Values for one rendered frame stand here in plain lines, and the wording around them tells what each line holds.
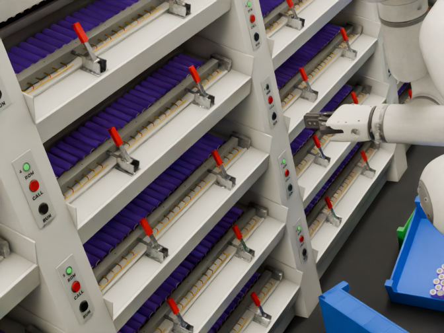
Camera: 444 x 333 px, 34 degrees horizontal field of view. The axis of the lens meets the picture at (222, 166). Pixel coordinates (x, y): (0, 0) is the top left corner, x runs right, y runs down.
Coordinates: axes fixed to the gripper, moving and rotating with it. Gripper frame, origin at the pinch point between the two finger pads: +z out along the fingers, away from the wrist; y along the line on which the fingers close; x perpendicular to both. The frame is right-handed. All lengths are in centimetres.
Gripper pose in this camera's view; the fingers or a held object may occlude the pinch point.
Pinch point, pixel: (313, 120)
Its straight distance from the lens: 169.2
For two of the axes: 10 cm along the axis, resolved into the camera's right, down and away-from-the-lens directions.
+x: -2.3, -8.6, -4.5
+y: 5.2, -5.1, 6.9
